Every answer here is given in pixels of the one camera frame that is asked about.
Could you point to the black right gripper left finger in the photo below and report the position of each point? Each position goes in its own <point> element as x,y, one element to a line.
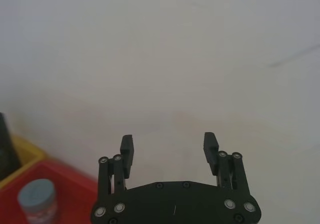
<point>104,181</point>

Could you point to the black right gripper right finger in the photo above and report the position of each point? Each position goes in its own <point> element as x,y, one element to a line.
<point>239,181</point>

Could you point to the red plastic crate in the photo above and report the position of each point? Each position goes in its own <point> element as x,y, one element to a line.
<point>75,191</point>

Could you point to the bottle with blue-grey cap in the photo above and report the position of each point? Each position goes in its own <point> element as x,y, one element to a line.
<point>37,199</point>

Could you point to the yellow plastic crate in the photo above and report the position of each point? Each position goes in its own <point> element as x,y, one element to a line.
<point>27,156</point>

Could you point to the dark glass bottle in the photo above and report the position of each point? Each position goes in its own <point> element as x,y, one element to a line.
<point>6,149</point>

